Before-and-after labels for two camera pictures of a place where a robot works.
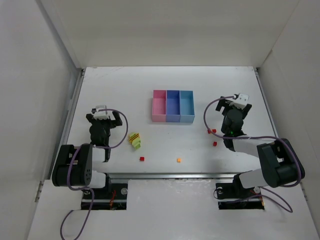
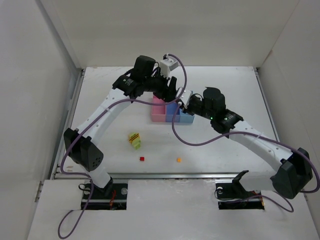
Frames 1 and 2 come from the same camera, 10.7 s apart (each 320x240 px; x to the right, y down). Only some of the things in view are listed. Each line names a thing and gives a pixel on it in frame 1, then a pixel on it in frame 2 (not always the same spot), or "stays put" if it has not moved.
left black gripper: [116, 119] to [166, 87]
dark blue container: [173, 106] stays put
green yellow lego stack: [134, 138] stays put
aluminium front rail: [138, 176] stays put
